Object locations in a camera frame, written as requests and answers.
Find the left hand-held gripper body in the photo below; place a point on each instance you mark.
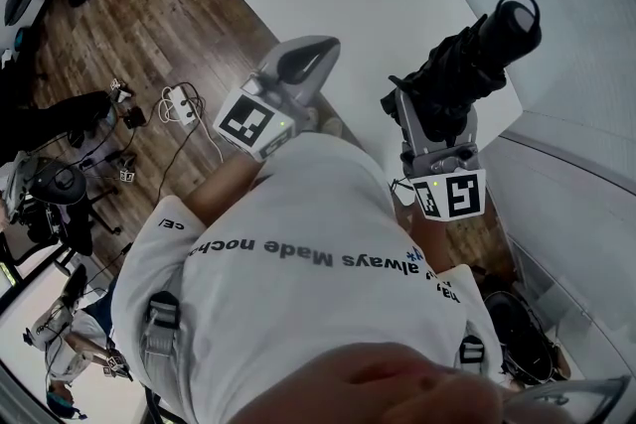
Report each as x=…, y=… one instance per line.
x=247, y=120

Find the person's shoes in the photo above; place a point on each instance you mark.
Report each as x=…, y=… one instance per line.
x=325, y=124

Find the person's right forearm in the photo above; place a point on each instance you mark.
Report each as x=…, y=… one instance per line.
x=431, y=240

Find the person's white printed t-shirt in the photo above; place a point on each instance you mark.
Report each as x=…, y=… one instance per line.
x=308, y=303

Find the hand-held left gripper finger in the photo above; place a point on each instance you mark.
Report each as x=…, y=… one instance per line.
x=329, y=64
x=278, y=54

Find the person's eyeglasses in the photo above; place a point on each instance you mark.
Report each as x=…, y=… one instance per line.
x=571, y=399

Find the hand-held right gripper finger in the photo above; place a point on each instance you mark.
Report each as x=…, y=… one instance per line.
x=410, y=124
x=472, y=129

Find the black bag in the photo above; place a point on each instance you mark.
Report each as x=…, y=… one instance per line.
x=519, y=337

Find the person's left forearm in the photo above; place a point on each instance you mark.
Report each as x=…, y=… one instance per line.
x=223, y=191

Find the black power adapter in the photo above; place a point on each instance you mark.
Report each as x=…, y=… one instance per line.
x=134, y=117

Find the white power strip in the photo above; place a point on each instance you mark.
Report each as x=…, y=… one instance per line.
x=180, y=106

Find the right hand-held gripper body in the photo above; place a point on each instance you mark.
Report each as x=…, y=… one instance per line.
x=459, y=193

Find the spare hand-held gripper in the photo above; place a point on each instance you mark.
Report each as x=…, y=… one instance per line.
x=127, y=168
x=120, y=90

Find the black office chair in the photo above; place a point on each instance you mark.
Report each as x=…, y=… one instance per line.
x=64, y=193

